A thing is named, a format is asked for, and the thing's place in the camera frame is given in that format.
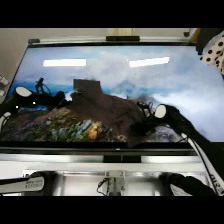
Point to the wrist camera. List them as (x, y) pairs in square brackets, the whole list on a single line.
[(145, 108), (40, 85)]

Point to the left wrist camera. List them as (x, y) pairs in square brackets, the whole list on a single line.
[(40, 85)]

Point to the brown T-shirt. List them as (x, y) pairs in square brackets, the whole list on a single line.
[(106, 110)]

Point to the silver frame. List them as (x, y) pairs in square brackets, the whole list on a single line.
[(83, 166)]

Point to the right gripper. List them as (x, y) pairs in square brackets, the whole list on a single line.
[(141, 126)]

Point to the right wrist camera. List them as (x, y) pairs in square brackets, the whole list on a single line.
[(145, 108)]

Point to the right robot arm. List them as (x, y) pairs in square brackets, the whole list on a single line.
[(186, 126)]

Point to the cream black-dotted garment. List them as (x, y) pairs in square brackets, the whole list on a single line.
[(213, 53)]

